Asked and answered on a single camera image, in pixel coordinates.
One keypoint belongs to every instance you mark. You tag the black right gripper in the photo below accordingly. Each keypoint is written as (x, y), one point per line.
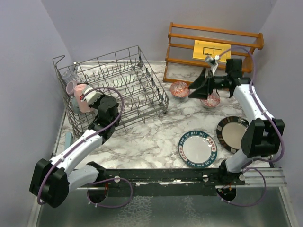
(202, 86)

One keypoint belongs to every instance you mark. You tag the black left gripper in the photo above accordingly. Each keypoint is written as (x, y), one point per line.
(93, 105)

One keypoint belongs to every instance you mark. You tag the purple glass mug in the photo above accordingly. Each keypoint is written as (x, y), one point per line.
(70, 87)

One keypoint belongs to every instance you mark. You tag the clear octagonal glass tumbler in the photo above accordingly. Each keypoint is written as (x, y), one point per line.
(70, 75)

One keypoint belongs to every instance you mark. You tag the grey-green ceramic mug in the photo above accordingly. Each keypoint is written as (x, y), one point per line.
(75, 106)

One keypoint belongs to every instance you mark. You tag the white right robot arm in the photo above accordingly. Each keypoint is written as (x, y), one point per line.
(263, 136)

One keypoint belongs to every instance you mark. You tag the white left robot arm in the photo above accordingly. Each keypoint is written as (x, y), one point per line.
(51, 180)

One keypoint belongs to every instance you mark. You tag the wooden shelf rack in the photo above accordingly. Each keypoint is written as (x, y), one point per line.
(184, 41)

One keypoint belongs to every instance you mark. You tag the red patterned bowl far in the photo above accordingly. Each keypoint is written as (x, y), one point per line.
(212, 100)

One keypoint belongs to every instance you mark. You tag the red patterned bowl near mug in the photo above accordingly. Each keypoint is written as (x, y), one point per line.
(179, 89)

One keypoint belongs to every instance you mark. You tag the yellow book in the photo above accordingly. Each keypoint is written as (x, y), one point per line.
(204, 48)

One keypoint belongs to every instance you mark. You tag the dark rimmed beige plate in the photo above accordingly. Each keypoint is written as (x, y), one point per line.
(230, 131)

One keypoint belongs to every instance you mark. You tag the green rimmed white plate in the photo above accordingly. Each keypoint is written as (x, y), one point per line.
(197, 149)

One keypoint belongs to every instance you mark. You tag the grey wire dish rack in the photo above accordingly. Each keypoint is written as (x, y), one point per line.
(131, 76)

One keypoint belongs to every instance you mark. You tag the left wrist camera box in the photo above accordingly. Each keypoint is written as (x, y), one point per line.
(90, 95)

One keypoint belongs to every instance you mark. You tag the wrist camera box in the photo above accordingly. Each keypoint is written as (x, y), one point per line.
(213, 62)
(90, 95)

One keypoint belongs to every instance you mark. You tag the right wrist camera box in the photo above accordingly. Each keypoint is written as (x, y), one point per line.
(213, 62)

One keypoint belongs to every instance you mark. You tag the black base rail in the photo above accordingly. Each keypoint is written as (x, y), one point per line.
(172, 182)

